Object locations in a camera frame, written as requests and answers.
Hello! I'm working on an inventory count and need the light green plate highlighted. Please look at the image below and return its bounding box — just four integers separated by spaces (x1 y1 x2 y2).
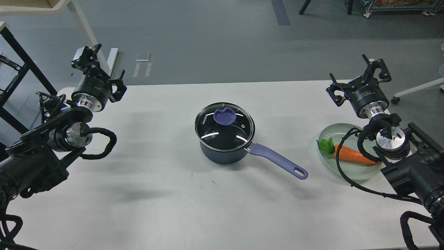
316 123 383 182

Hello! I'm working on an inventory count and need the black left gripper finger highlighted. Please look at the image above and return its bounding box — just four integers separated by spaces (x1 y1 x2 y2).
71 44 110 81
108 70 127 103

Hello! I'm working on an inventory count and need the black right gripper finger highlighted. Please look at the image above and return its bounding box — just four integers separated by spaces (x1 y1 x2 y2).
326 73 351 107
361 54 392 85

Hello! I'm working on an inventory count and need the black stand leg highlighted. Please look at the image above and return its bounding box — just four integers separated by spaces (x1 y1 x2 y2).
298 0 354 15

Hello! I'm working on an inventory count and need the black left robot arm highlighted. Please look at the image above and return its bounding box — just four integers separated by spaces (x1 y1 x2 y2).
0 44 127 250

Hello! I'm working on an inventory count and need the black metal rack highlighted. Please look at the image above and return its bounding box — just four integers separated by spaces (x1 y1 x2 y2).
0 21 57 134

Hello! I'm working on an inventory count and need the wheeled metal cart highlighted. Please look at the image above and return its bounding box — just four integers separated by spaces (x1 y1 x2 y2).
360 0 443 18

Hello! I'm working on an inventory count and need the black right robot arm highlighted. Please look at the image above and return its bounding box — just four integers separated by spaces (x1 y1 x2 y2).
326 55 444 250

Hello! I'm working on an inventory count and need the dark blue saucepan purple handle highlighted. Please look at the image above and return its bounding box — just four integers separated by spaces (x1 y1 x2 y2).
199 103 309 180

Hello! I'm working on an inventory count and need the orange toy carrot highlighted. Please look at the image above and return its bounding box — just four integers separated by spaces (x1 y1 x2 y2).
316 138 379 166

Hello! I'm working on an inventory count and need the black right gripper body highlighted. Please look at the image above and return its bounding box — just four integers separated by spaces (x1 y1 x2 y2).
347 81 389 119

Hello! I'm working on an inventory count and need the white table frame leg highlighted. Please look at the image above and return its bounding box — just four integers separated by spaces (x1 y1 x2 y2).
0 0 119 77

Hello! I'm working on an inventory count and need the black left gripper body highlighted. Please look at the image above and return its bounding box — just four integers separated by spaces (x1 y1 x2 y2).
71 75 112 112

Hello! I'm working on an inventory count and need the glass pot lid purple knob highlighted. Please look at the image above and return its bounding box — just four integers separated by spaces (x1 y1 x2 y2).
195 102 255 152

